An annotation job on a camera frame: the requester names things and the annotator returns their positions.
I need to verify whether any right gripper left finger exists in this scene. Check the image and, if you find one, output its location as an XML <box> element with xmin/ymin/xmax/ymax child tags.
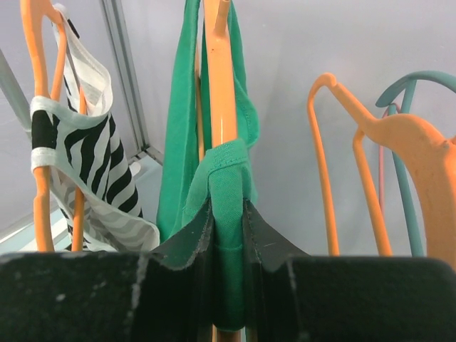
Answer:
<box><xmin>1</xmin><ymin>202</ymin><xmax>214</xmax><ymax>341</ymax></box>

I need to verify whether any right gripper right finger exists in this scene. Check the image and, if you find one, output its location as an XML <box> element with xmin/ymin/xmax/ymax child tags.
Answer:
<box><xmin>242</xmin><ymin>201</ymin><xmax>455</xmax><ymax>341</ymax></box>

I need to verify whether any green tank top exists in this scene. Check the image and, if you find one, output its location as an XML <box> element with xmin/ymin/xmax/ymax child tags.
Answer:
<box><xmin>157</xmin><ymin>1</ymin><xmax>260</xmax><ymax>331</ymax></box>

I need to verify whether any orange hanger front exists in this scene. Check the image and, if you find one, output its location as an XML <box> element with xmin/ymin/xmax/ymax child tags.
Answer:
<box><xmin>190</xmin><ymin>1</ymin><xmax>247</xmax><ymax>341</ymax></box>

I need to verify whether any pink thin hanger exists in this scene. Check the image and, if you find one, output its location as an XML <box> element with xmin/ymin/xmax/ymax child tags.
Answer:
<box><xmin>378</xmin><ymin>103</ymin><xmax>400</xmax><ymax>214</ymax></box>

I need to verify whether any black white striped tank top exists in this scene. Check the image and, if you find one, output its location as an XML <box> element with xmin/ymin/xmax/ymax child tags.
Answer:
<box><xmin>31</xmin><ymin>4</ymin><xmax>160</xmax><ymax>252</ymax></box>

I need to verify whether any teal hanger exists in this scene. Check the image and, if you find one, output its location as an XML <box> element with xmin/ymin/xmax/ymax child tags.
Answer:
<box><xmin>375</xmin><ymin>71</ymin><xmax>455</xmax><ymax>257</ymax></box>

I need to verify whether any orange hanger with striped top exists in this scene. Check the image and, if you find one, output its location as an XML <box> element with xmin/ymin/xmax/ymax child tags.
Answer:
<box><xmin>20</xmin><ymin>0</ymin><xmax>67</xmax><ymax>252</ymax></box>

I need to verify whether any metal clothes rack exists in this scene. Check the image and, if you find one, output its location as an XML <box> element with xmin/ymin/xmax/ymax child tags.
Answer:
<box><xmin>0</xmin><ymin>0</ymin><xmax>165</xmax><ymax>247</ymax></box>

